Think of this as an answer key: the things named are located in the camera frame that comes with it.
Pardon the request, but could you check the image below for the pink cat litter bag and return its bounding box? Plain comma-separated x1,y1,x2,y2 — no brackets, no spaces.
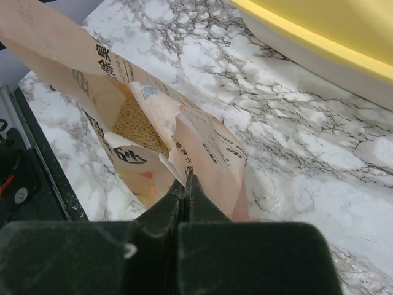
1,1,249,222

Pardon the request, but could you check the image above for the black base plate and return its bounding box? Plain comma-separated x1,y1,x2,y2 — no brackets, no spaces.
1,85,87,226

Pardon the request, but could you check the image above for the beige cat litter pile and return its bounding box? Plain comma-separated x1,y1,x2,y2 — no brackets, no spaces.
112,96,169,156

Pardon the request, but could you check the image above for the yellow litter box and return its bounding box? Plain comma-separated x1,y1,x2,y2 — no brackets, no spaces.
232,1,392,109

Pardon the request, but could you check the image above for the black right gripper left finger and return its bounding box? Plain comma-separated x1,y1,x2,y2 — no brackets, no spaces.
1,183,185,294

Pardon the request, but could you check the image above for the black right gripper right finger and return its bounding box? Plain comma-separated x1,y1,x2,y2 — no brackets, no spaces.
176,174,342,294

